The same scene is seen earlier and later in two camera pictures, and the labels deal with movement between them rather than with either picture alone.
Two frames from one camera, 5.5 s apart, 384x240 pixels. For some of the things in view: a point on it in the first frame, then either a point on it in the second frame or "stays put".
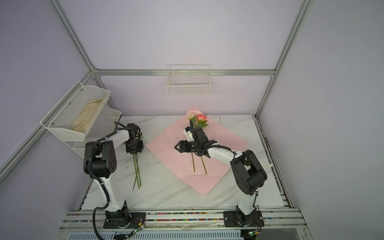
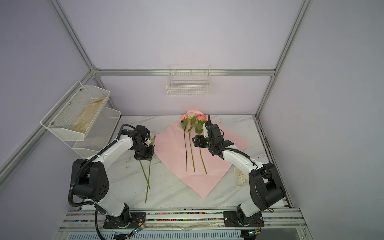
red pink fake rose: x=201 y=123 stays put
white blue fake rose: x=135 y=166 to x=147 y=142
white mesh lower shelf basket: x=106 y=123 stays put
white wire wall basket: x=188 y=80 stays put
